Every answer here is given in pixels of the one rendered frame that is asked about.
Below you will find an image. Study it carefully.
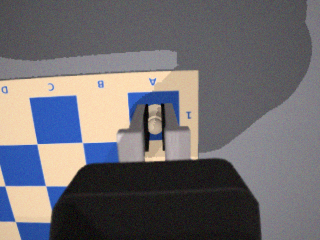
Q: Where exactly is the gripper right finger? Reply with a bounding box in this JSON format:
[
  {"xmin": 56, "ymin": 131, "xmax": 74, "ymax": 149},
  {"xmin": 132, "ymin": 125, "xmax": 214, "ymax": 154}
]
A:
[{"xmin": 161, "ymin": 103, "xmax": 191, "ymax": 160}]

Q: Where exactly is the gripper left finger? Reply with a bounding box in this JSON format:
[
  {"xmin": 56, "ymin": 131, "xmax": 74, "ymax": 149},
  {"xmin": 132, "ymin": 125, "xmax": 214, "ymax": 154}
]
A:
[{"xmin": 116, "ymin": 104, "xmax": 150, "ymax": 162}]

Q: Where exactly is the white pawn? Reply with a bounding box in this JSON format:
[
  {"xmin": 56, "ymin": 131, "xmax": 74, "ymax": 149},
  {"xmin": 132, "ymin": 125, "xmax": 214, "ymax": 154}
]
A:
[{"xmin": 148, "ymin": 104, "xmax": 162, "ymax": 135}]

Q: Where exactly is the blue and cream chessboard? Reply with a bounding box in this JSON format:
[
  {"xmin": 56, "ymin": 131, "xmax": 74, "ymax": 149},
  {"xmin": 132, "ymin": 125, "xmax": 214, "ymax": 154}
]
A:
[{"xmin": 0, "ymin": 70, "xmax": 198, "ymax": 240}]

